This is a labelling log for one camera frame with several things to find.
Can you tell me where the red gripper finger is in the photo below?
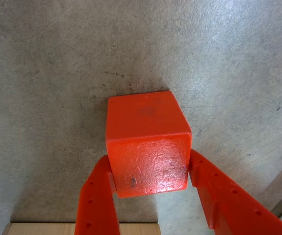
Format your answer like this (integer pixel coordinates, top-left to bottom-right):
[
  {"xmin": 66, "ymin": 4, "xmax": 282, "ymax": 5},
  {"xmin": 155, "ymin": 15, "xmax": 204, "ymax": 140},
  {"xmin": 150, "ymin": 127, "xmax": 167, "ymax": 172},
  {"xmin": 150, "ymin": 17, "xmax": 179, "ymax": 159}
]
[
  {"xmin": 74, "ymin": 154, "xmax": 121, "ymax": 235},
  {"xmin": 188, "ymin": 148, "xmax": 282, "ymax": 235}
]

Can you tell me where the red cube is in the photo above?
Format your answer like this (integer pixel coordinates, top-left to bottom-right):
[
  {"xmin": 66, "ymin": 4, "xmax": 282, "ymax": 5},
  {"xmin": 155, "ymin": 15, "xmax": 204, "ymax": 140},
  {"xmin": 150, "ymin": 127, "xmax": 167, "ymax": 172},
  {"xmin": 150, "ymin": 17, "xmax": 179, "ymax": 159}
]
[{"xmin": 105, "ymin": 90, "xmax": 193, "ymax": 198}]

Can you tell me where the wooden shape sorter box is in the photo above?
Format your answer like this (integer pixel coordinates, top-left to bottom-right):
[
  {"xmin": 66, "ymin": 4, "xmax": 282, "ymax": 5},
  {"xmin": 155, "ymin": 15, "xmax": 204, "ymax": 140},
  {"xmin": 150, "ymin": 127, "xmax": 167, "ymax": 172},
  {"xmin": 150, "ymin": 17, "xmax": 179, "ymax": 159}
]
[{"xmin": 2, "ymin": 222, "xmax": 161, "ymax": 235}]

